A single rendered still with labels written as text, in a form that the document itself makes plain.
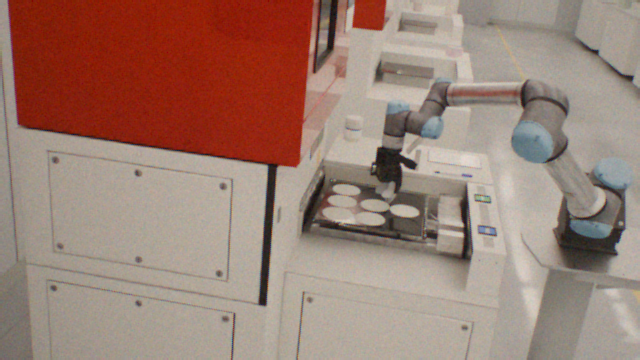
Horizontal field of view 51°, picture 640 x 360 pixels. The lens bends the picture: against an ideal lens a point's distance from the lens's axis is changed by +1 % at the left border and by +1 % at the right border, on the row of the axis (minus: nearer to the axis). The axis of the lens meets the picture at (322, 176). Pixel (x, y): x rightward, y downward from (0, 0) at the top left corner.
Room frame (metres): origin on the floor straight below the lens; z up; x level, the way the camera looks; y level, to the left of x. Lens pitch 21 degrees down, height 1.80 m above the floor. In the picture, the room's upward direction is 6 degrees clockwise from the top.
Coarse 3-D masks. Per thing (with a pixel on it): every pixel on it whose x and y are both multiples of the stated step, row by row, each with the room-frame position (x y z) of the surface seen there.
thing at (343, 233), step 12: (312, 228) 1.98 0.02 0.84; (324, 228) 1.98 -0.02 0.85; (336, 228) 1.98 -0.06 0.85; (360, 240) 1.96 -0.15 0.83; (372, 240) 1.96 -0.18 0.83; (384, 240) 1.95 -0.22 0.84; (396, 240) 1.95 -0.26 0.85; (408, 240) 1.95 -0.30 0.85; (432, 252) 1.93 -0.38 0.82; (444, 252) 1.92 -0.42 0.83
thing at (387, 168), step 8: (376, 152) 2.10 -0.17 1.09; (384, 152) 2.07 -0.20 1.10; (392, 152) 2.08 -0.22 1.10; (400, 152) 2.09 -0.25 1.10; (376, 160) 2.10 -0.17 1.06; (384, 160) 2.10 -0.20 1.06; (392, 160) 2.10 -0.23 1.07; (376, 168) 2.11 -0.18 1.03; (384, 168) 2.06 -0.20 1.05; (392, 168) 2.08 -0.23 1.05; (400, 168) 2.10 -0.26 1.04; (376, 176) 2.10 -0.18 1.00; (384, 176) 2.07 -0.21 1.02; (392, 176) 2.09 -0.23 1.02
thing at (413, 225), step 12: (360, 192) 2.20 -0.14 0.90; (372, 192) 2.21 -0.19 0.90; (324, 204) 2.06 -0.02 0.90; (360, 204) 2.09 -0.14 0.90; (408, 204) 2.13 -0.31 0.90; (420, 204) 2.14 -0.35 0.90; (324, 216) 1.96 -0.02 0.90; (384, 216) 2.01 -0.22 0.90; (396, 216) 2.02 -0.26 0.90; (420, 216) 2.04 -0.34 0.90; (384, 228) 1.91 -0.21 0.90; (396, 228) 1.93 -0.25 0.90; (408, 228) 1.94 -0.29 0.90; (420, 228) 1.94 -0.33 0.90
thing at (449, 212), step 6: (438, 204) 2.21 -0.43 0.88; (444, 204) 2.21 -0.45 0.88; (450, 204) 2.21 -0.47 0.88; (438, 210) 2.15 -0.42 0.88; (444, 210) 2.16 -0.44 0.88; (450, 210) 2.16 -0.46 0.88; (456, 210) 2.17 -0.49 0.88; (438, 216) 2.10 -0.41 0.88; (444, 216) 2.10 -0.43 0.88; (450, 216) 2.11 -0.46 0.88; (456, 216) 2.11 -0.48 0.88; (438, 222) 2.05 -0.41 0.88; (438, 246) 1.89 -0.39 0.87; (444, 246) 1.89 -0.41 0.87; (450, 246) 1.89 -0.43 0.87; (456, 246) 1.89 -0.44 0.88; (462, 246) 1.89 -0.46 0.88; (456, 252) 1.89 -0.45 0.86
